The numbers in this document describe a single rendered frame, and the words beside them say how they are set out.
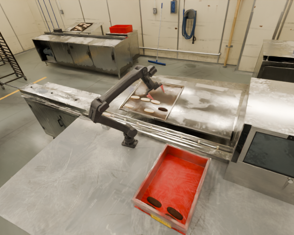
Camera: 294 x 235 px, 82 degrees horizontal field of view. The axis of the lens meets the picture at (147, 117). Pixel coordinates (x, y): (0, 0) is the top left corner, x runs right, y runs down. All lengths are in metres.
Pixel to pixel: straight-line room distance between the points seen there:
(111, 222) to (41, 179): 0.63
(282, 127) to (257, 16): 3.60
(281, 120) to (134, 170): 0.91
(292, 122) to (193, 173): 0.62
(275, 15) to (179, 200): 3.93
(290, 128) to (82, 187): 1.21
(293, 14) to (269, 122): 3.90
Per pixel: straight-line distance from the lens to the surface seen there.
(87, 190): 1.28
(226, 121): 1.55
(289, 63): 2.82
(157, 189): 1.18
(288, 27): 4.80
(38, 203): 1.39
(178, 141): 1.38
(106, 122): 1.16
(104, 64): 4.45
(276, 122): 1.01
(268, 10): 4.42
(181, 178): 1.23
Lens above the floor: 1.87
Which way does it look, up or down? 39 degrees down
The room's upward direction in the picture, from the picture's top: 5 degrees counter-clockwise
